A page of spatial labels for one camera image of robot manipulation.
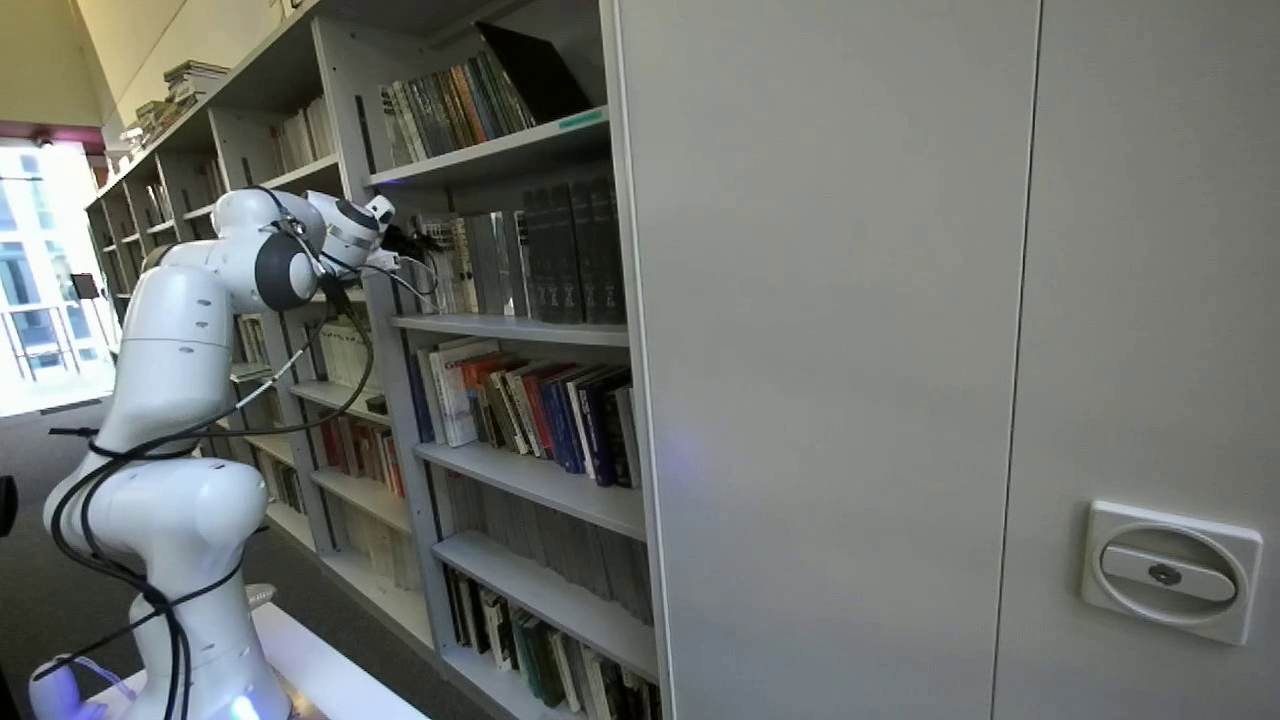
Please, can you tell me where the grey cabinet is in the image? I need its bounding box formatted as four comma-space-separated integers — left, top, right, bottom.
598, 0, 1280, 720

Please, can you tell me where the row of dark green books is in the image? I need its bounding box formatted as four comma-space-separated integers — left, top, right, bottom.
442, 566, 663, 720

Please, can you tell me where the black leaning book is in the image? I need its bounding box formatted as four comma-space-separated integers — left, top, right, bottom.
474, 21, 594, 127

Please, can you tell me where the row of small white books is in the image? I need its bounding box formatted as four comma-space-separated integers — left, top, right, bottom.
414, 214, 482, 317

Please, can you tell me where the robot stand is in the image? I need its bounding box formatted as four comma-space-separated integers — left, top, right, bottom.
88, 584, 433, 720

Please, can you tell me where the window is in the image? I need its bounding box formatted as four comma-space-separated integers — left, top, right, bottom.
0, 140, 118, 417

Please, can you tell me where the row of pale grey books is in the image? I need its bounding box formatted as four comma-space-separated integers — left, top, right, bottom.
444, 474, 657, 628

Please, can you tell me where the row of slanted mixed books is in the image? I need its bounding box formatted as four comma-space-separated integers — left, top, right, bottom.
377, 50, 538, 169

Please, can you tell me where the stack of books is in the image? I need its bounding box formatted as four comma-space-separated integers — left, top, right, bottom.
119, 59, 232, 152

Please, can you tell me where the row of colourful books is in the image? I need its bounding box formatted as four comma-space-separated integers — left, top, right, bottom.
407, 337, 643, 491

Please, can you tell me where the cabinet door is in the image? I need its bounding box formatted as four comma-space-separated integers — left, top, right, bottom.
612, 0, 1043, 720
992, 0, 1280, 720

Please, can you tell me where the row of red books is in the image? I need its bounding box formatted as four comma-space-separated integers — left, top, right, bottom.
317, 414, 407, 499

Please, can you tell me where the grey book shelf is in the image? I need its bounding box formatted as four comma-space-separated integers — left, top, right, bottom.
84, 0, 665, 720

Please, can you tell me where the cabinet door handle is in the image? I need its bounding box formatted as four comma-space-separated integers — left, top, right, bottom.
1081, 499, 1264, 647

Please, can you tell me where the row of cream books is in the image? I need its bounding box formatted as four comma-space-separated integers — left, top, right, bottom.
267, 96, 337, 177

